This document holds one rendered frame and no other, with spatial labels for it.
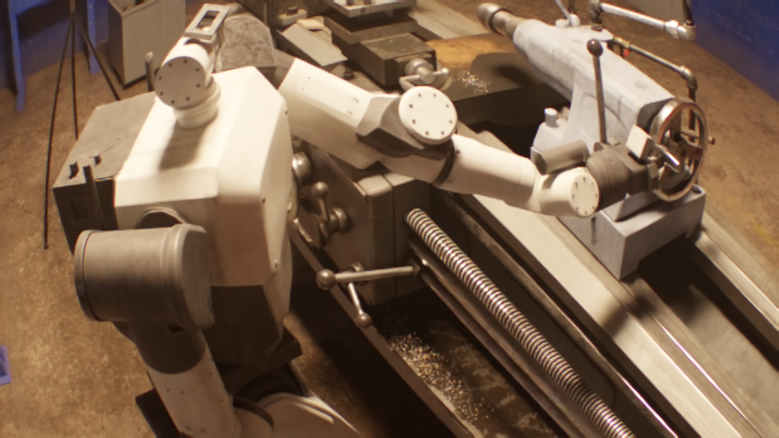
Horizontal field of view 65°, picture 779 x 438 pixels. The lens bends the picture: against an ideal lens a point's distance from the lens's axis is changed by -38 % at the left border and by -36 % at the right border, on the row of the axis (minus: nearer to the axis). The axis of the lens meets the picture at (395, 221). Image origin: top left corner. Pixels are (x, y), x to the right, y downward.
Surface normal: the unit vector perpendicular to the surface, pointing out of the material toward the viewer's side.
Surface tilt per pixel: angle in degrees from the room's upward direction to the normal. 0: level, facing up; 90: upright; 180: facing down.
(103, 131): 3
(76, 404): 0
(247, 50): 38
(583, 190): 61
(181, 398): 92
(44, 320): 0
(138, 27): 90
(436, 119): 49
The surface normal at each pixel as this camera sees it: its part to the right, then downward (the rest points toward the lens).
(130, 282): -0.06, 0.06
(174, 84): -0.02, 0.61
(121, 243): -0.08, -0.75
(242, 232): 0.69, 0.32
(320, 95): 0.42, -0.20
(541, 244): -0.55, -0.49
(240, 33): 0.51, -0.48
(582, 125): -0.84, 0.00
